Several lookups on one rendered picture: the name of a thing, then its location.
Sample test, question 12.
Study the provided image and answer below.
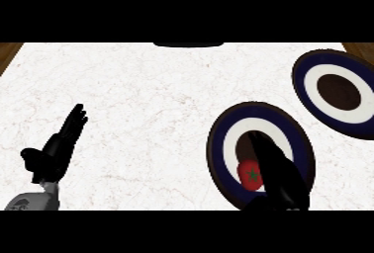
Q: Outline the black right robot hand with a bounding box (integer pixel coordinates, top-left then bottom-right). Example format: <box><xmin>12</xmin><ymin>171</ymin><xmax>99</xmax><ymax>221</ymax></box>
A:
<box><xmin>241</xmin><ymin>130</ymin><xmax>312</xmax><ymax>211</ymax></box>

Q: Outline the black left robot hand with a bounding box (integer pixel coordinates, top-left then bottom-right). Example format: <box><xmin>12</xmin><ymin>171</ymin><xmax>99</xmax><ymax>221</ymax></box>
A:
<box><xmin>19</xmin><ymin>103</ymin><xmax>90</xmax><ymax>185</ymax></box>

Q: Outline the black rounded appliance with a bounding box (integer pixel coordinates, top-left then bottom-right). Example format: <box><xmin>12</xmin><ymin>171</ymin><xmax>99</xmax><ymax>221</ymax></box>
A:
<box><xmin>152</xmin><ymin>42</ymin><xmax>225</xmax><ymax>48</ymax></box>

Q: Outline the navy white ringed plate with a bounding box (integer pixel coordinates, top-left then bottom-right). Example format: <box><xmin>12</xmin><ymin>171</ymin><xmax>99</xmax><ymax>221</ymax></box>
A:
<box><xmin>291</xmin><ymin>48</ymin><xmax>374</xmax><ymax>141</ymax></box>
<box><xmin>204</xmin><ymin>101</ymin><xmax>316</xmax><ymax>211</ymax></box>

